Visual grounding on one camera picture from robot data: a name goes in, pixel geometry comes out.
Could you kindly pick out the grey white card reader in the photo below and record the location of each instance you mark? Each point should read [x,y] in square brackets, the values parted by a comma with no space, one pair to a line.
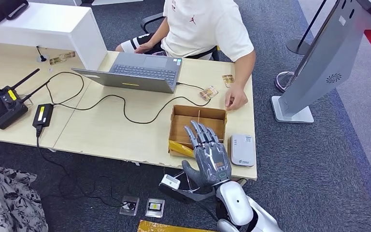
[243,150]

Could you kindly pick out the clear plastic stand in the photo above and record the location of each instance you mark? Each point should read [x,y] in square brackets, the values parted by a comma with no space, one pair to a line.
[28,101]

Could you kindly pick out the silver floor socket with plug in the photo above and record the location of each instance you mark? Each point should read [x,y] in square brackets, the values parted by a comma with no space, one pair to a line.
[129,205]

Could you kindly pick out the black office chair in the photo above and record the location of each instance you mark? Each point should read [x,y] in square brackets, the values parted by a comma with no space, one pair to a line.
[147,21]

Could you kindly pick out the grey laptop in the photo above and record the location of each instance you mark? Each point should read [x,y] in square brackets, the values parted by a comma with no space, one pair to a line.
[142,69]

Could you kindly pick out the grey kiosk stand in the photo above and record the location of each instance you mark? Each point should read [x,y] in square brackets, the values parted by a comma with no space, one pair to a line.
[329,54]

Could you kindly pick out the chrome stool base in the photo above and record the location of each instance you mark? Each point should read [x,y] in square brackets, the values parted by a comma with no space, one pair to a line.
[192,198]

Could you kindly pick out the gold patterned ID card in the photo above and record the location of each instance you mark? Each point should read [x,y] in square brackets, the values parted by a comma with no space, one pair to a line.
[209,93]

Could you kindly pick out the person's right hand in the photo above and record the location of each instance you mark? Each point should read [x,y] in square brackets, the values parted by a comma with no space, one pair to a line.
[145,48]

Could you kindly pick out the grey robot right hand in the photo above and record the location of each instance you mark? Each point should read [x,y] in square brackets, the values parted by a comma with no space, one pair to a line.
[212,163]

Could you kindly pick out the gold foil sheet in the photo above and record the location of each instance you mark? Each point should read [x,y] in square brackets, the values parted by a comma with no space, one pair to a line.
[166,227]

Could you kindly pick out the light wooden desk leg panel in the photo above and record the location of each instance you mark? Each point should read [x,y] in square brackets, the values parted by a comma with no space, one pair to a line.
[241,182]

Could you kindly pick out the black stub antenna on base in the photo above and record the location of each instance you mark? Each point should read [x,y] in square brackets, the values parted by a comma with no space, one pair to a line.
[41,58]

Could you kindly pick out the black power adapter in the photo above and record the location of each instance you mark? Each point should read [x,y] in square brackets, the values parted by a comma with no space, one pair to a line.
[43,115]

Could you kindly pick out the person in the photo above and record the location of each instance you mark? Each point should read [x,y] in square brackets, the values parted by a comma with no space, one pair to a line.
[201,28]

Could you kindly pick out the person's right forearm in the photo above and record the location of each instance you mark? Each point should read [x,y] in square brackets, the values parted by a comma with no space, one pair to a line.
[160,35]

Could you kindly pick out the white desk riser shelf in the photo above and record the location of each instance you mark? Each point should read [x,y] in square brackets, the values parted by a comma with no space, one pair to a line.
[44,30]

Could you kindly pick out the black stanchion post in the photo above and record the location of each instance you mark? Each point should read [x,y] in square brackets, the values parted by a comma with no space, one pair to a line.
[297,46]

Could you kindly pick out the wooden divided organizer box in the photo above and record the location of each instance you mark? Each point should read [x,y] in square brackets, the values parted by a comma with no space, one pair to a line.
[180,128]

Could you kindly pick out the person's left forearm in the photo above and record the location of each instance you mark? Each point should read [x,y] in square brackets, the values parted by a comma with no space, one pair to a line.
[244,70]

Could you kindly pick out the chrome round stanchion base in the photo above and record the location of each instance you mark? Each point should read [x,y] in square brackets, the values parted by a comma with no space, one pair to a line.
[281,82]

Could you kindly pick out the black controller with antennas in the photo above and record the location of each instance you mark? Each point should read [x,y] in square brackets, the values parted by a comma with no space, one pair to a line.
[3,110]

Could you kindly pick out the black white floral cloth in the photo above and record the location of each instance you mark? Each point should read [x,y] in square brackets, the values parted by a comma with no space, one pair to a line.
[9,201]

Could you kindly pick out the person's left hand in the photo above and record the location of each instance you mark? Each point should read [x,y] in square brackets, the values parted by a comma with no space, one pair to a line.
[236,97]

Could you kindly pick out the silver floor socket yellow label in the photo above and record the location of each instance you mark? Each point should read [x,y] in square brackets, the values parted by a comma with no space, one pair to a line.
[154,208]

